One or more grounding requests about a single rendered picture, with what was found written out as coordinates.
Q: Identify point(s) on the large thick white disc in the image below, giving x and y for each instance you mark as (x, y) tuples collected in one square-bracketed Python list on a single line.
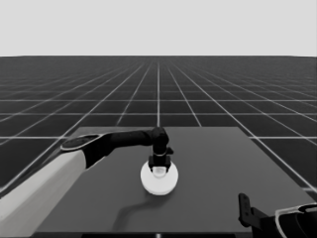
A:
[(158, 185)]

